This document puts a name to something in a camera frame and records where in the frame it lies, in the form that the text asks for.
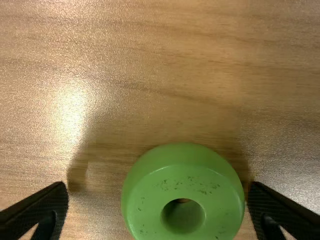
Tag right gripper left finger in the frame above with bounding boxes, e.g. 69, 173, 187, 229
0, 181, 70, 240

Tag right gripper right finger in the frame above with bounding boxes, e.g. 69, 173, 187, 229
246, 180, 320, 240

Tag light green ring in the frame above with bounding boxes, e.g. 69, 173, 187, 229
120, 142, 246, 240

